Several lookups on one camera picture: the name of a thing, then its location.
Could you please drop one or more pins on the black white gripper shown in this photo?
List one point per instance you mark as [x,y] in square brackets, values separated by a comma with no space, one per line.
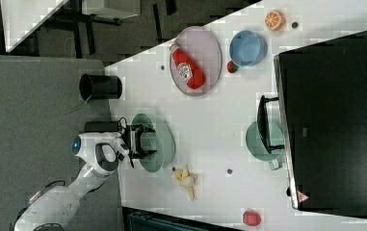
[128,135]

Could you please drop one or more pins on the green plastic strainer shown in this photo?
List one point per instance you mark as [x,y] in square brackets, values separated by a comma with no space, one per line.
[161,141]

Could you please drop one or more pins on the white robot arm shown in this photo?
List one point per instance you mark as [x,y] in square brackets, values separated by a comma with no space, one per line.
[101,151]

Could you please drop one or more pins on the black box on table edge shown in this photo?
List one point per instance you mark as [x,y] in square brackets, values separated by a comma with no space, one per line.
[101,126]

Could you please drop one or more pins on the yellow peeled banana toy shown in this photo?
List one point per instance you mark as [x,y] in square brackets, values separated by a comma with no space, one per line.
[186,179]

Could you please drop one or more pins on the black cylinder cup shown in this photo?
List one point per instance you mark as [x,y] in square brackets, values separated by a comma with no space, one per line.
[95,87]

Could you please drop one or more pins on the red ketchup bottle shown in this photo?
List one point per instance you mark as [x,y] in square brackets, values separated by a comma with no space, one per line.
[187,68]

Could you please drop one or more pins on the pink round plate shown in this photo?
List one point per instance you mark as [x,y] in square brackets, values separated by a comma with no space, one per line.
[203,48]

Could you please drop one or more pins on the green plastic cup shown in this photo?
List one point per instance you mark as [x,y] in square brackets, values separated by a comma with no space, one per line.
[275,158]

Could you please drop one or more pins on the red toy strawberry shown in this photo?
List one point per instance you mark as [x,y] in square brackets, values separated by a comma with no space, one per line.
[232,67]

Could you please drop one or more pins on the blue plastic bowl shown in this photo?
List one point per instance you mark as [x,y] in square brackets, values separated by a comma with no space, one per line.
[247,48]

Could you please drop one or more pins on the orange slice toy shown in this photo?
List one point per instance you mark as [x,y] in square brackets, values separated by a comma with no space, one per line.
[275,20]

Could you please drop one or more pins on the silver black toaster oven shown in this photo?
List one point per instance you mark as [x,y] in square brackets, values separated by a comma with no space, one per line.
[322,98]

